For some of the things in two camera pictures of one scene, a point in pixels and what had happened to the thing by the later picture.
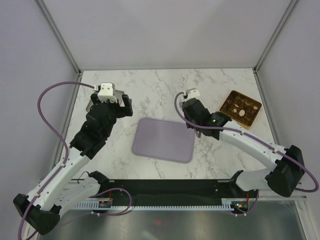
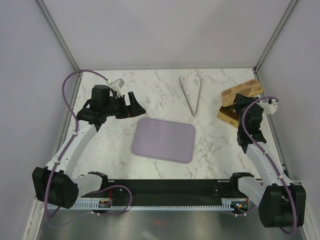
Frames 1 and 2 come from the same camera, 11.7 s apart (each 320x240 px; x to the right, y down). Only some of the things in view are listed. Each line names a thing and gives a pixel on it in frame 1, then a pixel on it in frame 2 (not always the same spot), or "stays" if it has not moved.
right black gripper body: (187, 118) -> (240, 106)
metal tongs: (198, 133) -> (187, 99)
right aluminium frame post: (278, 29) stays
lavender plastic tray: (164, 140) stays
